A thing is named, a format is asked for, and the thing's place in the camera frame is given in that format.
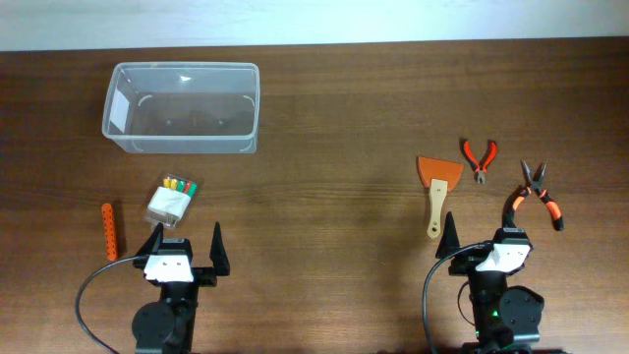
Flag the orange black needle-nose pliers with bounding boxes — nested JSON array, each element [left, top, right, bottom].
[[507, 160, 564, 232]]

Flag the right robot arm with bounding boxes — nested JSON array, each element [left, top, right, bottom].
[[435, 212, 544, 353]]

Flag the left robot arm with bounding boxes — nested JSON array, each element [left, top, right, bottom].
[[132, 223, 231, 354]]

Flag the orange perforated bar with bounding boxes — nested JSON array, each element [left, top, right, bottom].
[[101, 204, 119, 262]]

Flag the clear pack of coloured bits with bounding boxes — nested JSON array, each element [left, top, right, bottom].
[[144, 173, 199, 229]]

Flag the small red cutting pliers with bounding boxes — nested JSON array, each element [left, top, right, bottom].
[[460, 138, 498, 186]]

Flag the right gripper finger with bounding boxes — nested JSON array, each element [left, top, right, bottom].
[[501, 196, 521, 228], [435, 211, 461, 259]]

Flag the orange scraper wooden handle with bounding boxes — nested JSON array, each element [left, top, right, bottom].
[[418, 156, 463, 239]]

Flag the clear plastic container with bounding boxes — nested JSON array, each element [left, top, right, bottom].
[[101, 61, 261, 154]]

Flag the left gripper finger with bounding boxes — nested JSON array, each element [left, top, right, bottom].
[[209, 221, 230, 276], [137, 222, 163, 256]]

